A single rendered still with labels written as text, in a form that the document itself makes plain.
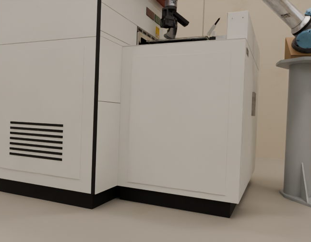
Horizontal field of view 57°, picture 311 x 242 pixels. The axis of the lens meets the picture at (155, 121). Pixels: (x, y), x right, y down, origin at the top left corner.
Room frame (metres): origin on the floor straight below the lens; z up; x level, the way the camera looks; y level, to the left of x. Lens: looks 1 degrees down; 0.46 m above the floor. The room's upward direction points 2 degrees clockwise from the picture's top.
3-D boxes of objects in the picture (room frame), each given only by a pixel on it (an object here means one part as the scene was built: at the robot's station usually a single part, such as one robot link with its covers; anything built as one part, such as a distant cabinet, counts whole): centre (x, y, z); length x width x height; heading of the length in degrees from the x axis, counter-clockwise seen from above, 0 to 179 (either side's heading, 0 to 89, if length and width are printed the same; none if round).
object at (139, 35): (1.87, 0.03, 0.89); 0.44 x 0.02 x 0.10; 157
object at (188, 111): (1.84, -0.29, 0.41); 0.96 x 0.64 x 0.82; 157
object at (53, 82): (1.85, 0.43, 0.41); 0.82 x 0.70 x 0.82; 157
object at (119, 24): (1.72, 0.12, 1.02); 0.81 x 0.03 x 0.40; 157
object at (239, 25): (1.60, -0.47, 0.89); 0.55 x 0.09 x 0.14; 157
